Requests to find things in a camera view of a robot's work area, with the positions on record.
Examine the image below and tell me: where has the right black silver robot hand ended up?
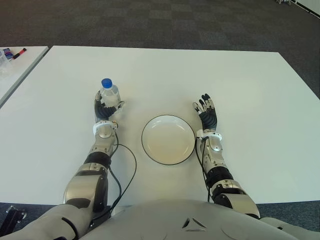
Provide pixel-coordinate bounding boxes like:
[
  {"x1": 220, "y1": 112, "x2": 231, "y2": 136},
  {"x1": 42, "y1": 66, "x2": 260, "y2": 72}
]
[{"x1": 191, "y1": 93, "x2": 219, "y2": 135}]

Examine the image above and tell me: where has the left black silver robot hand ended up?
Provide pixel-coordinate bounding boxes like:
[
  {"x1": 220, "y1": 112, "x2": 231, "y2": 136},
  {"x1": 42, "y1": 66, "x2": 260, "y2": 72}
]
[{"x1": 93, "y1": 89, "x2": 125, "y2": 123}]

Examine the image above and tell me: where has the clear water bottle blue cap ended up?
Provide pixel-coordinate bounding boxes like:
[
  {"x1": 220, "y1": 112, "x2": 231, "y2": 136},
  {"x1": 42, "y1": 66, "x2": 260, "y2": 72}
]
[{"x1": 99, "y1": 78, "x2": 121, "y2": 107}]

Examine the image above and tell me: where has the white plate black rim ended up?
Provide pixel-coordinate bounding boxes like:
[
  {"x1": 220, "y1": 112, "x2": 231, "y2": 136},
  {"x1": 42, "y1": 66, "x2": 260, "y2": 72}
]
[{"x1": 140, "y1": 114, "x2": 196, "y2": 166}]

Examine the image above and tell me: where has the red black marker pen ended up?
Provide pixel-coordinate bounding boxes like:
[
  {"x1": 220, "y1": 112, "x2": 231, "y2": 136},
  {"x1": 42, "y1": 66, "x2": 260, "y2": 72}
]
[{"x1": 12, "y1": 47, "x2": 28, "y2": 60}]

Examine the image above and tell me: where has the grey robot torso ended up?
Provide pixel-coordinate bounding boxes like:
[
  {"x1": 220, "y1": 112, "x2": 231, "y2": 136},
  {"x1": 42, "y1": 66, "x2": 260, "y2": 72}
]
[{"x1": 14, "y1": 198, "x2": 320, "y2": 240}]

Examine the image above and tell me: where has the blue white packet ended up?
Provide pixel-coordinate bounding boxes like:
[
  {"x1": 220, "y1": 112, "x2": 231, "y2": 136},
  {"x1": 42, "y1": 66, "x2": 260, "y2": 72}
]
[{"x1": 2, "y1": 47, "x2": 13, "y2": 61}]

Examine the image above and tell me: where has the black metal stand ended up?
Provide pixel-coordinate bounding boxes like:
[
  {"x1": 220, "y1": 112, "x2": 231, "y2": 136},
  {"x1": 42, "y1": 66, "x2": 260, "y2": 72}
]
[{"x1": 0, "y1": 205, "x2": 27, "y2": 240}]

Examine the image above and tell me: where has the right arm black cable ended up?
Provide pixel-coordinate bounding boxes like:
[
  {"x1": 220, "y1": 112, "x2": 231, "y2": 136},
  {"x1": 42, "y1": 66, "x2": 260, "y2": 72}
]
[{"x1": 195, "y1": 139, "x2": 212, "y2": 202}]

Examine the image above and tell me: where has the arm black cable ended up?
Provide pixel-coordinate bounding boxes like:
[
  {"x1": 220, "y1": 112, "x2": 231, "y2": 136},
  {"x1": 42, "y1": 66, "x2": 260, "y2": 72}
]
[
  {"x1": 107, "y1": 129, "x2": 138, "y2": 221},
  {"x1": 195, "y1": 139, "x2": 212, "y2": 202}
]

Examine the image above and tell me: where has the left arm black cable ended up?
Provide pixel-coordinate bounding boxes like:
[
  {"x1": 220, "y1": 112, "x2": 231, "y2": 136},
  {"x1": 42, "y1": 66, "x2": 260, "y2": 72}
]
[{"x1": 107, "y1": 129, "x2": 138, "y2": 221}]

